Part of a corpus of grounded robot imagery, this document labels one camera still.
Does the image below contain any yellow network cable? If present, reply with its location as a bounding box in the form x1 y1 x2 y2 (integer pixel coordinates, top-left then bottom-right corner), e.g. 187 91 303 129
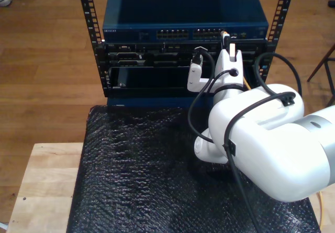
219 29 325 227

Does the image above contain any black rack server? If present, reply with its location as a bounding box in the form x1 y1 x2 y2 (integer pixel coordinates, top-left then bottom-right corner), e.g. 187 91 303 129
95 41 276 68

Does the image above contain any blue rack base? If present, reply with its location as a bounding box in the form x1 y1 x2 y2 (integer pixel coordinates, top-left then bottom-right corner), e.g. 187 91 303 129
106 96 218 108

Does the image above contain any dark wooden stool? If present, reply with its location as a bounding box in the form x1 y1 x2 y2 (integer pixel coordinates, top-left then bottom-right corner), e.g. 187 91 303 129
306 43 335 108

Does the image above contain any black bubble-wrap mat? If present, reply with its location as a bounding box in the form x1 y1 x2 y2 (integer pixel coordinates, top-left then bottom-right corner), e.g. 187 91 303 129
65 103 322 233

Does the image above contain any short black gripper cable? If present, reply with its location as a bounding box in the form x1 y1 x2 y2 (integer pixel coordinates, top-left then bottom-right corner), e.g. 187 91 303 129
206 69 247 92

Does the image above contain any thin black camera cable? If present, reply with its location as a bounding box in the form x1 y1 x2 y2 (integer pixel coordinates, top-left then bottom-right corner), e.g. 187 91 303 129
187 46 303 233

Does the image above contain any black perforated rack post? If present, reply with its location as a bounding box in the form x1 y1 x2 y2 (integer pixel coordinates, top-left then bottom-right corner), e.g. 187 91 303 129
75 0 110 98
258 0 298 87

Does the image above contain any blue network switch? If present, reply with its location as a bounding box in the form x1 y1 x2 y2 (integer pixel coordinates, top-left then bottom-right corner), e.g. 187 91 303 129
102 0 270 43

